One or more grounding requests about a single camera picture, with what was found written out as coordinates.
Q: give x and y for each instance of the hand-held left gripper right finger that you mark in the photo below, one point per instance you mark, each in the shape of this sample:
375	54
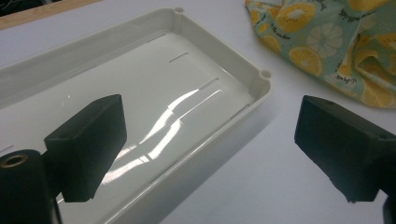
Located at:
342	146

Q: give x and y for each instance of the white plastic tray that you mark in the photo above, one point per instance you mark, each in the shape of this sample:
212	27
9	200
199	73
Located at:
186	77

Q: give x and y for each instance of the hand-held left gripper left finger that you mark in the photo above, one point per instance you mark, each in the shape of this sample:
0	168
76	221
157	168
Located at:
90	146

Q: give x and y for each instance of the citrus print cloth bag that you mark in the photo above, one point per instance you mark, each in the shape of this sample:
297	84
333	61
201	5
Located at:
330	40

